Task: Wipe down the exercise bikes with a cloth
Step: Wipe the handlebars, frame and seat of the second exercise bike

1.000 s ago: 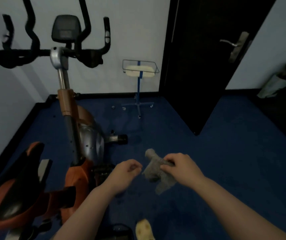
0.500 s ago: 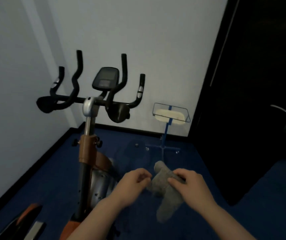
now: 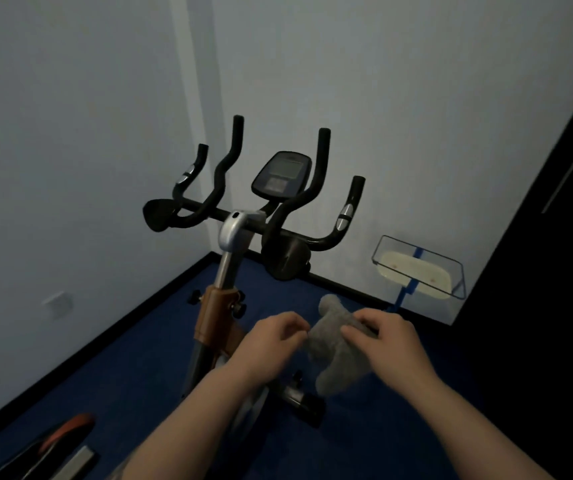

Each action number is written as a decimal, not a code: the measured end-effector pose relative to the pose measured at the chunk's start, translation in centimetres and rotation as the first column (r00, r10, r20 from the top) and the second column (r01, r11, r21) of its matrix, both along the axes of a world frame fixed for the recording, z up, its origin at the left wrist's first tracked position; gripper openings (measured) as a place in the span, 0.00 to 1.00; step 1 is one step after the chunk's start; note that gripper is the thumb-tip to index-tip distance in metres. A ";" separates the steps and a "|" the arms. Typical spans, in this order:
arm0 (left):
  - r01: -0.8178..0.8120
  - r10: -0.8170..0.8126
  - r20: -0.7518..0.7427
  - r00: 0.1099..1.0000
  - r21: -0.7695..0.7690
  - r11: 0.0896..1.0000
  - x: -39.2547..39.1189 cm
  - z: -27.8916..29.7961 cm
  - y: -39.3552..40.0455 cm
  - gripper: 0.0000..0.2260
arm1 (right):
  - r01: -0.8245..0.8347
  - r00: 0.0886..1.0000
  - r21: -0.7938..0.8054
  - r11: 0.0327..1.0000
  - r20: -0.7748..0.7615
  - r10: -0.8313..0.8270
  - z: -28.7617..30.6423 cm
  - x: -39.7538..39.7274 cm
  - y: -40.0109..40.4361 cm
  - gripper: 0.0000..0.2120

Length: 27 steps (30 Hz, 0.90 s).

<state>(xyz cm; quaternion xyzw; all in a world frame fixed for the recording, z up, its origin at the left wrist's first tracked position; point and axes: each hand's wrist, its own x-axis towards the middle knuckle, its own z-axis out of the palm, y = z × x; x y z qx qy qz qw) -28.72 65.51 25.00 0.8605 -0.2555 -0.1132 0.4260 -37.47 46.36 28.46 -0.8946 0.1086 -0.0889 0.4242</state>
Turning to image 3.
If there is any white wall socket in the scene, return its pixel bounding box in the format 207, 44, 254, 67
42, 292, 74, 320

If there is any person's right forearm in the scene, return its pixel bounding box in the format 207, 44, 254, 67
407, 375, 555, 480

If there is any dark door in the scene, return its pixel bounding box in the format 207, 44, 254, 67
449, 60, 573, 480

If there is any blue flat mop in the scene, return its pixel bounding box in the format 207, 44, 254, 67
372, 235, 467, 315

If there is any person's left forearm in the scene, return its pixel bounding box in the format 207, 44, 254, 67
116, 362, 267, 480

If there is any black and orange bike saddle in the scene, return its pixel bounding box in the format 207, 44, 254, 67
0, 414, 98, 480

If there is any exercise bike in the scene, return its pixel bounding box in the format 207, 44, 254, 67
142, 115, 366, 445

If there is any person's right hand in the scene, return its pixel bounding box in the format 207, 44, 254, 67
340, 308, 440, 393

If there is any grey cleaning cloth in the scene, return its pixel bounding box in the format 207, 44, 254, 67
303, 294, 379, 397

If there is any black bike display console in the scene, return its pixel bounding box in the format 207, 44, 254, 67
251, 151, 313, 201

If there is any person's left hand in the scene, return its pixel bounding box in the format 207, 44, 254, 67
228, 311, 311, 388

